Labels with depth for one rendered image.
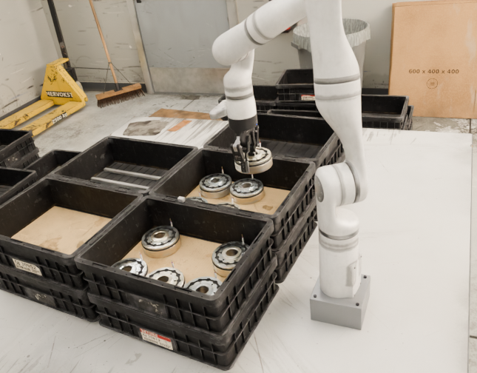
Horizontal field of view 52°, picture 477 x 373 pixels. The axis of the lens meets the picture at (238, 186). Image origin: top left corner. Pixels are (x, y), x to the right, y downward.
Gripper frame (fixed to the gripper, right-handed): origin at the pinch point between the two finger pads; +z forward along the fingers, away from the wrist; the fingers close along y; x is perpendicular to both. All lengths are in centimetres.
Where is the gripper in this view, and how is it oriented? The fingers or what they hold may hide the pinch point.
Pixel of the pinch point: (248, 163)
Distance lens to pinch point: 131.6
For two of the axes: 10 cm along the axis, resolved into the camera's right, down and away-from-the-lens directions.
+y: 4.1, -5.0, 7.7
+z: 1.3, 8.6, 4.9
